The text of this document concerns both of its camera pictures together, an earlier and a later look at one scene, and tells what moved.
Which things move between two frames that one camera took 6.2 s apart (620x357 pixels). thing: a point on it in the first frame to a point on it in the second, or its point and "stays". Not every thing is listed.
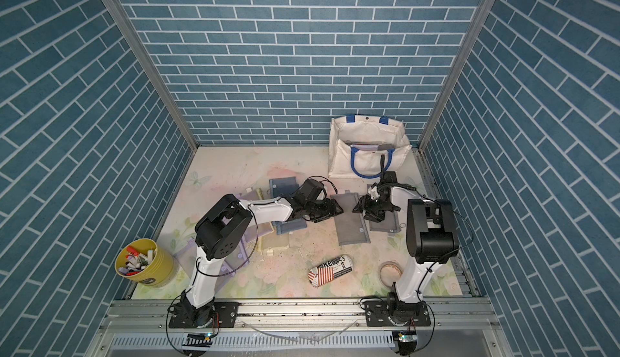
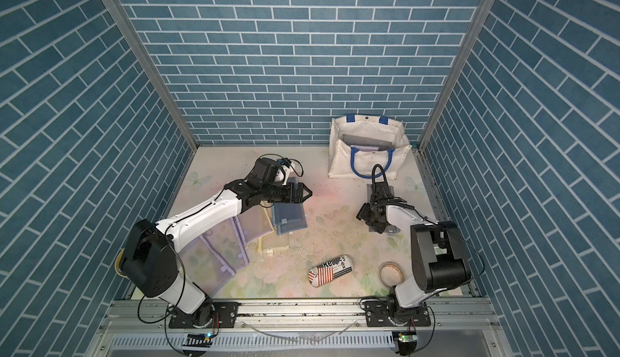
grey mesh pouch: (350, 227) to (366, 144)
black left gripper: (328, 212) to (298, 197)
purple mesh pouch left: (257, 229) stays
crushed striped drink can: (325, 272) stays
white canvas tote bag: (357, 142) stays
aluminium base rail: (141, 328) stays
